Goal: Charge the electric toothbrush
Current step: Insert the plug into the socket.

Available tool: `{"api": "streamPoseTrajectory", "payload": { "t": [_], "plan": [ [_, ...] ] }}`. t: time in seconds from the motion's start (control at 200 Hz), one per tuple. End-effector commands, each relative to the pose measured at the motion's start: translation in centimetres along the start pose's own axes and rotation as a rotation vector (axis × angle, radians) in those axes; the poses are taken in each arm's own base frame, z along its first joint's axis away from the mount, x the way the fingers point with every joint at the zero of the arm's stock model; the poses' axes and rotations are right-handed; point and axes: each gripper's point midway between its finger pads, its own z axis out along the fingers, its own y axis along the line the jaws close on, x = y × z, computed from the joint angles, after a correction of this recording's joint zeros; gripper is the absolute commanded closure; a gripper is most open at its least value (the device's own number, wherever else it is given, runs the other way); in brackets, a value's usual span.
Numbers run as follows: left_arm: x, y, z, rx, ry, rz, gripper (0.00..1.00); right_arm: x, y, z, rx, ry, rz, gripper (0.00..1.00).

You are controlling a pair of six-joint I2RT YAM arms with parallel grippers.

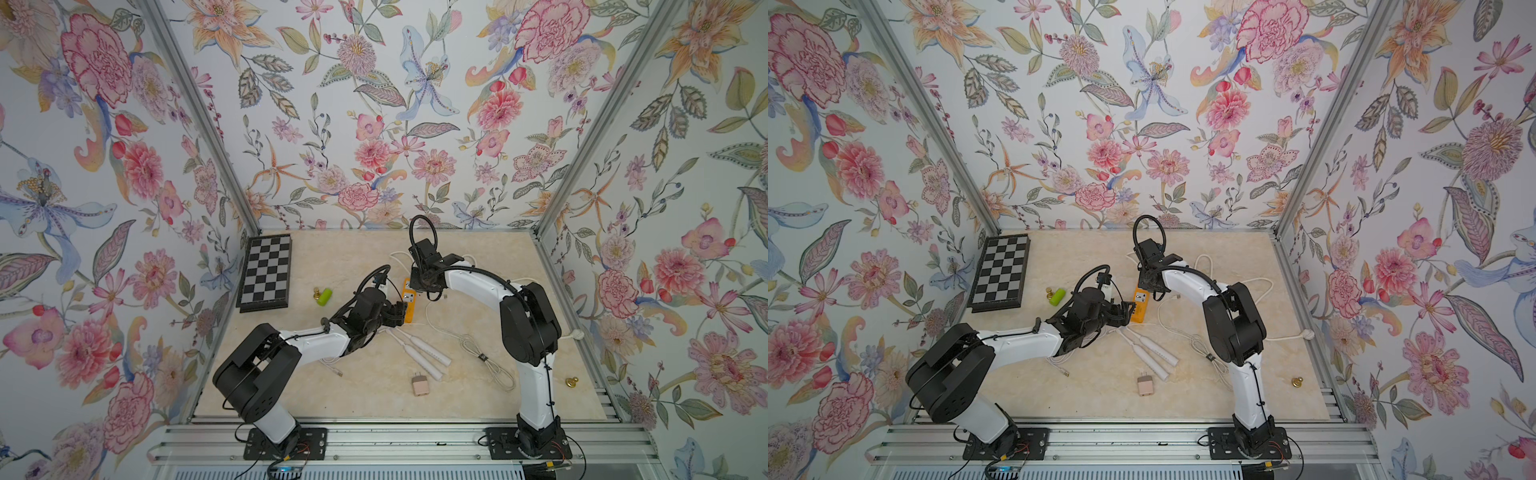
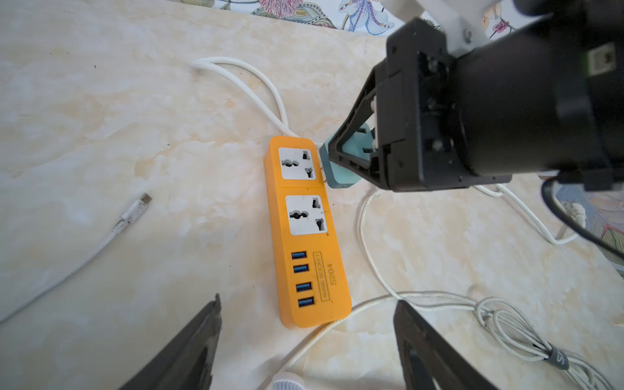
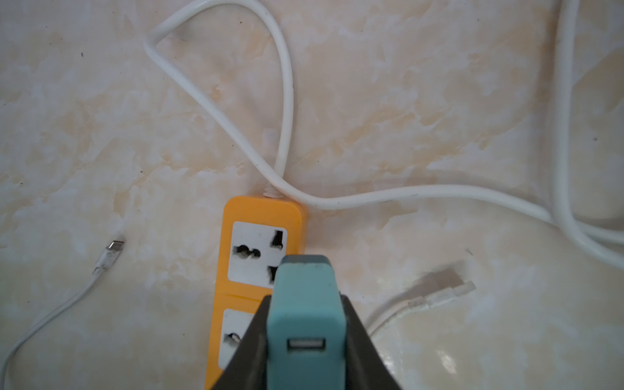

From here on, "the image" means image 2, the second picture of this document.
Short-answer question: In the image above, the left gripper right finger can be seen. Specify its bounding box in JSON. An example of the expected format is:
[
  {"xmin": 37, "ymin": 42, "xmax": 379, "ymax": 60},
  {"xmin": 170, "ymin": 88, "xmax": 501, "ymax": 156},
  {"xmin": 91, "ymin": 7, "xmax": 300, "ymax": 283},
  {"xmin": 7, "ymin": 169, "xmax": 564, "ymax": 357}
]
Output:
[{"xmin": 393, "ymin": 300, "xmax": 495, "ymax": 389}]

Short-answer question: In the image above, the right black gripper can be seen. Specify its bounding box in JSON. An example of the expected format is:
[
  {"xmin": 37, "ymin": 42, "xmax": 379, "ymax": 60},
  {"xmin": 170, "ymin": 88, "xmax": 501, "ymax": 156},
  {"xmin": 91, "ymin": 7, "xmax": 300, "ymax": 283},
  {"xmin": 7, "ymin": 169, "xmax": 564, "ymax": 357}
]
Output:
[{"xmin": 329, "ymin": 18, "xmax": 512, "ymax": 192}]

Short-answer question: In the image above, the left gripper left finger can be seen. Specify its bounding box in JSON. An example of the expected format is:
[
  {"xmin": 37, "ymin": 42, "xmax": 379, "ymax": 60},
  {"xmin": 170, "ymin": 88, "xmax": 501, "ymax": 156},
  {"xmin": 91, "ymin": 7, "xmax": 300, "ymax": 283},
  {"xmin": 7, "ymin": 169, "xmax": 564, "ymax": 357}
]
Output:
[{"xmin": 121, "ymin": 296, "xmax": 222, "ymax": 389}]

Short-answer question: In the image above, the teal USB charger plug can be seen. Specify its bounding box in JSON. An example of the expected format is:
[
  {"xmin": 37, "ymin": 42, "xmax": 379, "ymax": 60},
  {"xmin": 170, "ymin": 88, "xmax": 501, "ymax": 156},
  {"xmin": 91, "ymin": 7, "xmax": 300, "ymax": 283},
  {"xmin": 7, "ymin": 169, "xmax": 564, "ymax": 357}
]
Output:
[{"xmin": 319, "ymin": 123, "xmax": 375, "ymax": 189}]

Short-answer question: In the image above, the white USB charging cable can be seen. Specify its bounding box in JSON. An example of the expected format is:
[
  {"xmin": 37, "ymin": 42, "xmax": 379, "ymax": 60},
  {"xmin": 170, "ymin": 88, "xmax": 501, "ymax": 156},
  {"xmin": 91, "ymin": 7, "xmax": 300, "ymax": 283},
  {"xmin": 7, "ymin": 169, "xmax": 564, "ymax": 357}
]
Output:
[{"xmin": 0, "ymin": 192, "xmax": 153, "ymax": 325}]

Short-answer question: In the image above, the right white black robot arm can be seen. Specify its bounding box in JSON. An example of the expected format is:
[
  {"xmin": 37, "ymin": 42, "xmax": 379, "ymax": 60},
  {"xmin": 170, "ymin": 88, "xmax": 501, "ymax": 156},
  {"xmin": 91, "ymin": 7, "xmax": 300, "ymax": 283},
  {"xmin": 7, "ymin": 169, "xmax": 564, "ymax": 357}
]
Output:
[{"xmin": 321, "ymin": 1, "xmax": 623, "ymax": 192}]

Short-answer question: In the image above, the orange power strip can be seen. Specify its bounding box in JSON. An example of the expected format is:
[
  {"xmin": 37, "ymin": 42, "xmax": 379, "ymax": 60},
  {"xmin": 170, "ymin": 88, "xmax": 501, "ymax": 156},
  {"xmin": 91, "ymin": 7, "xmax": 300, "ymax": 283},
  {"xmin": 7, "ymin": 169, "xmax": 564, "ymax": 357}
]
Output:
[{"xmin": 264, "ymin": 136, "xmax": 352, "ymax": 328}]

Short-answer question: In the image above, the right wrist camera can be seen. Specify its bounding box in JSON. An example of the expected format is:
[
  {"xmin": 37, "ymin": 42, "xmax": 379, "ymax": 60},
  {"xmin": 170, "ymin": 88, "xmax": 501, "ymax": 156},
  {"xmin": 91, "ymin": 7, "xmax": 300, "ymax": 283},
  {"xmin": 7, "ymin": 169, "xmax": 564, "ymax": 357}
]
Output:
[{"xmin": 379, "ymin": 0, "xmax": 508, "ymax": 59}]

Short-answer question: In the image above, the white power strip cord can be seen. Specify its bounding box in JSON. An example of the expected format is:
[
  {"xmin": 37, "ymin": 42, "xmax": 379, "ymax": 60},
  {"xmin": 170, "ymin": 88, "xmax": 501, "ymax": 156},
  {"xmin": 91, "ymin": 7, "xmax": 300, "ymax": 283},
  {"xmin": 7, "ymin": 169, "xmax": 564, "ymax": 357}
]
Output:
[{"xmin": 188, "ymin": 56, "xmax": 581, "ymax": 390}]

